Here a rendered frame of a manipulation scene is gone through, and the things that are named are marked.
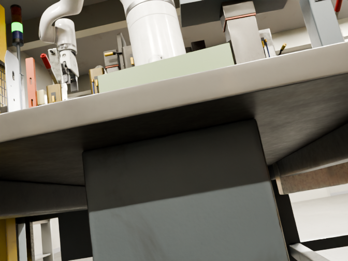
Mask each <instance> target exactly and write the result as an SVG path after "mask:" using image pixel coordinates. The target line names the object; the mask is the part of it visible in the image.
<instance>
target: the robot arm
mask: <svg viewBox="0 0 348 261"><path fill-rule="evenodd" d="M83 1H84V0H60V1H59V2H58V3H56V4H54V5H52V6H50V7H49V8H48V9H47V10H46V11H45V12H44V13H43V15H42V17H41V20H40V26H39V38H40V40H41V41H43V42H47V43H52V44H56V45H57V49H58V50H59V53H60V54H61V58H60V61H61V68H62V74H63V81H64V83H66V84H70V87H71V91H72V92H76V91H78V81H77V77H79V73H78V66H77V61H76V58H75V57H76V54H77V46H76V37H75V26H74V23H73V21H72V20H70V19H58V18H61V17H64V16H71V15H77V14H79V13H80V12H81V10H82V6H83ZM120 1H121V3H122V4H123V7H124V10H125V15H126V21H127V26H128V32H129V37H130V43H131V47H132V52H133V58H134V63H135V66H139V65H143V64H146V63H151V62H155V61H159V60H163V59H167V58H170V57H174V56H178V55H182V54H186V51H185V47H184V42H183V38H182V34H181V30H180V25H179V21H178V17H177V12H176V8H175V4H174V1H173V0H120ZM56 19H58V20H57V21H56V22H55V26H52V23H53V22H54V21H55V20H56ZM71 76H73V77H71ZM72 79H74V80H73V81H72ZM70 82H71V83H70Z"/></svg>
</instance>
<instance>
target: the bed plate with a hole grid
mask: <svg viewBox="0 0 348 261"><path fill-rule="evenodd" d="M247 119H255V120H256V121H257V125H258V129H259V133H260V137H261V140H262V145H263V149H264V154H265V158H266V162H267V166H268V167H269V166H270V165H272V164H273V163H275V162H278V161H279V160H281V159H283V158H285V157H287V156H289V155H290V154H292V153H294V152H296V151H298V150H299V149H301V148H303V147H305V146H307V145H308V144H310V143H312V142H314V141H316V140H318V139H319V138H321V137H323V136H325V135H327V134H329V133H330V132H332V131H334V130H335V129H337V128H339V127H341V126H343V125H344V124H346V123H348V41H346V42H341V43H336V44H333V45H327V46H323V47H318V48H313V49H308V50H303V51H298V52H293V53H289V54H284V55H279V56H274V57H269V58H266V59H261V60H256V61H251V62H246V63H241V64H236V65H231V66H226V67H222V68H217V69H212V70H207V71H202V72H197V73H194V74H189V75H184V76H179V77H174V78H170V79H165V80H160V81H155V82H150V83H145V84H140V85H136V86H130V87H127V88H122V89H117V90H113V91H108V92H103V93H98V94H93V95H88V96H83V97H78V98H73V99H69V100H64V101H59V102H55V103H50V104H46V105H41V106H36V107H31V108H26V109H21V110H17V111H12V112H7V113H2V114H0V180H10V181H23V182H37V183H51V184H65V185H79V186H85V180H84V170H83V160H82V152H84V151H86V150H91V149H97V148H102V147H108V146H113V145H116V144H122V143H127V142H132V141H138V140H143V139H148V138H154V137H159V136H164V135H170V134H175V133H180V132H185V131H191V130H194V129H200V128H205V127H210V126H216V125H221V124H226V123H231V122H237V121H242V120H247Z"/></svg>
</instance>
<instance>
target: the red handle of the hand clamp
mask: <svg viewBox="0 0 348 261"><path fill-rule="evenodd" d="M40 57H41V59H42V61H43V63H44V65H45V67H46V69H47V70H48V72H49V74H50V76H51V78H52V80H53V82H54V84H59V81H58V79H57V77H56V75H55V73H54V71H53V69H52V65H51V63H50V61H49V59H48V57H47V55H46V54H44V53H43V54H41V56H40Z"/></svg>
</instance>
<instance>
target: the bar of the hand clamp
mask: <svg viewBox="0 0 348 261"><path fill-rule="evenodd" d="M48 53H49V61H50V63H51V65H52V69H53V71H54V73H55V75H56V77H57V79H58V81H59V82H60V84H61V85H62V83H64V81H63V74H62V68H61V61H60V58H61V54H60V53H59V50H58V49H57V48H55V49H50V50H48Z"/></svg>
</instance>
